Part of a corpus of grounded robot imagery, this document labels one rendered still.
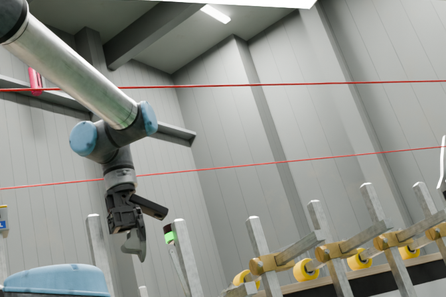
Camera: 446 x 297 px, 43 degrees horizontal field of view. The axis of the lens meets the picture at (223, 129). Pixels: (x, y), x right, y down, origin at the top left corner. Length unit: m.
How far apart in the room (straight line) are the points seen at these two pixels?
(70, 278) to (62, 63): 0.53
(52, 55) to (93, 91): 0.15
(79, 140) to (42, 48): 0.40
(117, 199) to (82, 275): 0.75
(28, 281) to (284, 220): 8.52
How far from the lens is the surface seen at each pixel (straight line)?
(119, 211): 1.57
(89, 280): 0.87
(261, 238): 1.80
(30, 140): 7.95
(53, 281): 0.86
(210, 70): 10.70
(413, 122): 9.15
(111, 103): 1.38
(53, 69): 1.25
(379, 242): 2.06
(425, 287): 2.41
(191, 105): 10.79
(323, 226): 1.94
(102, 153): 1.55
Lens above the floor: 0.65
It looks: 24 degrees up
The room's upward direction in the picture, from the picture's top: 16 degrees counter-clockwise
